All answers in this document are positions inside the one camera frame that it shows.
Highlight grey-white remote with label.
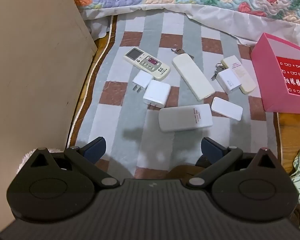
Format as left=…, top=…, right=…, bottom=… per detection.
left=158, top=104, right=213, bottom=132

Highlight long white remote back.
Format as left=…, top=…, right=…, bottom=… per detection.
left=172, top=53, right=215, bottom=101

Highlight cream remote with label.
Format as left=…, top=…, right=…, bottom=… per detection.
left=221, top=55, right=256, bottom=94

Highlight white cube charger adapter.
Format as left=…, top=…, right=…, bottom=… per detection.
left=216, top=68, right=241, bottom=94

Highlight large white plug charger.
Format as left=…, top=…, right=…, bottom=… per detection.
left=143, top=80, right=171, bottom=109

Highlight small white plug charger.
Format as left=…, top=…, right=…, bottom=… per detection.
left=132, top=70, right=153, bottom=93

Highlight air conditioner remote with screen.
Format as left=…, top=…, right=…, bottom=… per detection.
left=123, top=47, right=171, bottom=81

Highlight checkered striped floor mat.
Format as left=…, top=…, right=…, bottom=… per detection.
left=69, top=11, right=277, bottom=180

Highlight pink cardboard box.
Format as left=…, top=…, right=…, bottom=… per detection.
left=251, top=33, right=300, bottom=114

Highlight beige wooden cabinet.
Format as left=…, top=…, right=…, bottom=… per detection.
left=0, top=0, right=96, bottom=231

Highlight white bed sheet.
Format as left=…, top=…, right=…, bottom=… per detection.
left=81, top=4, right=300, bottom=46

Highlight silver keys on ring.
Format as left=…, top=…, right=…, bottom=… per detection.
left=171, top=48, right=194, bottom=60

